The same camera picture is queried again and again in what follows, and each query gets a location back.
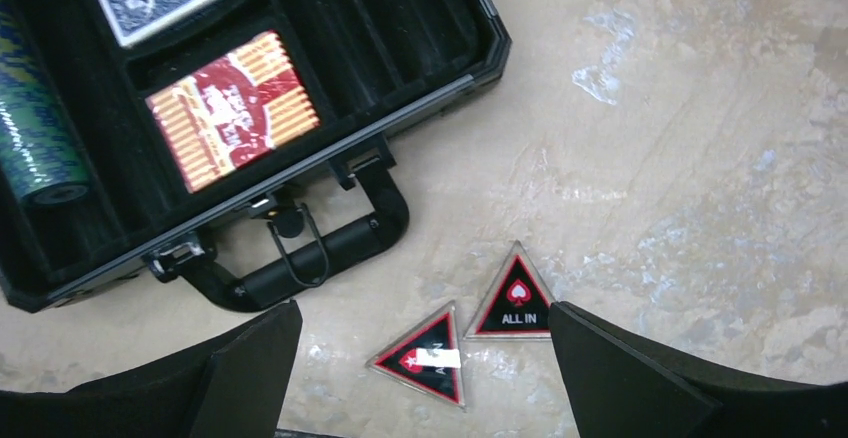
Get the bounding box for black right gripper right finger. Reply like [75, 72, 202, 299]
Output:
[549, 301, 847, 437]

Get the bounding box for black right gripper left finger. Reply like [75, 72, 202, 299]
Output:
[1, 301, 302, 437]

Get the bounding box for red triangle dealer button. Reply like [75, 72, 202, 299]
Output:
[367, 300, 466, 409]

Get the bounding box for red Texas Hold'em card box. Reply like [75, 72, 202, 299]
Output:
[145, 30, 321, 193]

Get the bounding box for blue green poker chip stack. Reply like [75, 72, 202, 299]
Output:
[1, 0, 37, 86]

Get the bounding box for black poker carrying case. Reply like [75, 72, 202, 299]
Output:
[1, 0, 511, 313]

